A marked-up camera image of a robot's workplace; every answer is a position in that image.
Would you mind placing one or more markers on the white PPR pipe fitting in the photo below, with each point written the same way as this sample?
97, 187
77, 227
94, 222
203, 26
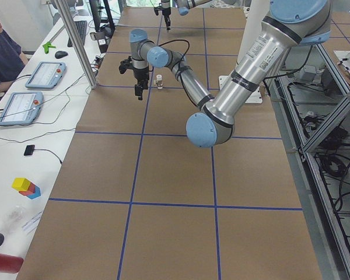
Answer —
158, 81

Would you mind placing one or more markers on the black monitor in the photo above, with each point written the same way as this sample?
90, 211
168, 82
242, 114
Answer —
102, 18

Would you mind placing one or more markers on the black keyboard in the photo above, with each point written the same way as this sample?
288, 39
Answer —
81, 27

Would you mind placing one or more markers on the black computer mouse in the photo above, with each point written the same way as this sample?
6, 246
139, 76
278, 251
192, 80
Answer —
60, 54

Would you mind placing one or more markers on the upper blue teach pendant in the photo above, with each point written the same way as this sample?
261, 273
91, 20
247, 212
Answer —
46, 75

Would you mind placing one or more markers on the blue teach pendant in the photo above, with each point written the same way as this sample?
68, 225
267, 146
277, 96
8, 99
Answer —
22, 108
46, 75

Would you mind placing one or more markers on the green plastic part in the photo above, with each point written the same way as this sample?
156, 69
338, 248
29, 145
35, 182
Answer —
47, 46

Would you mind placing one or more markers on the lower blue teach pendant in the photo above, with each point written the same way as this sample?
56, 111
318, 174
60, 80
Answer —
22, 108

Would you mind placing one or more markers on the small black box on table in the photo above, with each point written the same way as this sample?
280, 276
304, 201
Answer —
29, 150

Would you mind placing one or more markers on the seated person in dark shirt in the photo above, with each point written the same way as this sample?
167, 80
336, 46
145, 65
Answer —
12, 60

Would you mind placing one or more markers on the stacked coloured toy blocks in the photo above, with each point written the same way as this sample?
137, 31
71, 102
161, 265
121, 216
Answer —
26, 188

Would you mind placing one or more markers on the red cylinder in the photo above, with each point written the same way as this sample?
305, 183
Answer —
10, 263

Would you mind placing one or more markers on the aluminium frame post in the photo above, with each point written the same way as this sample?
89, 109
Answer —
68, 21

